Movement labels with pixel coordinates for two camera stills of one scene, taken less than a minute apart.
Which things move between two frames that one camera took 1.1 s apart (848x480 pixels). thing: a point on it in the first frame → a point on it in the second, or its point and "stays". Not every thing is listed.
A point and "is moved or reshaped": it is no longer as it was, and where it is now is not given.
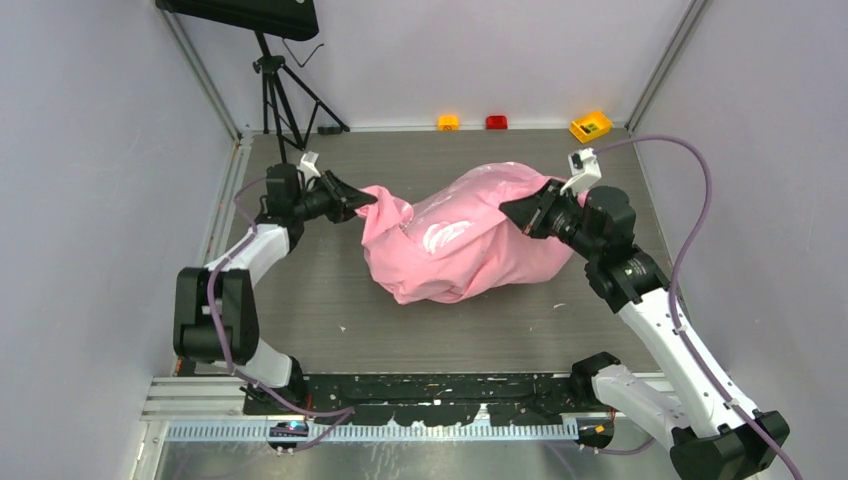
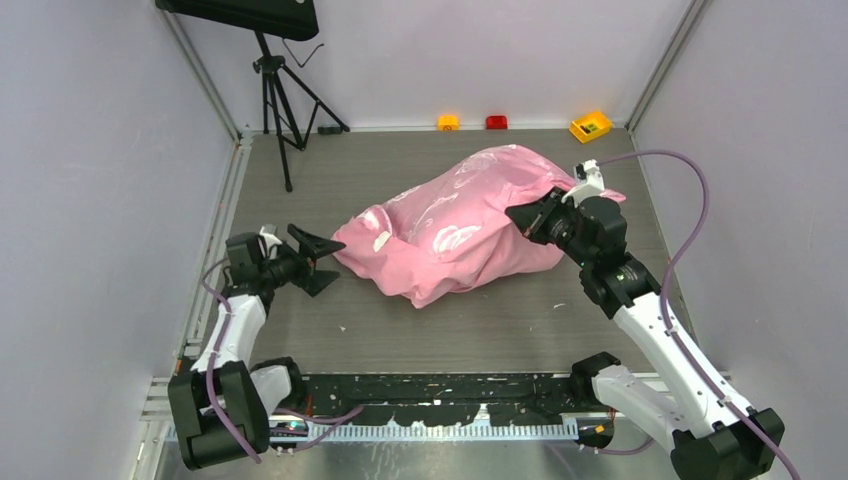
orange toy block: [448, 123] stays
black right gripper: [531, 212] stays
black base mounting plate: [429, 399] stays
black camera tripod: [292, 103] stays
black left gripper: [344, 199] → [315, 280]
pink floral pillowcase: [454, 243] is moved or reshaped
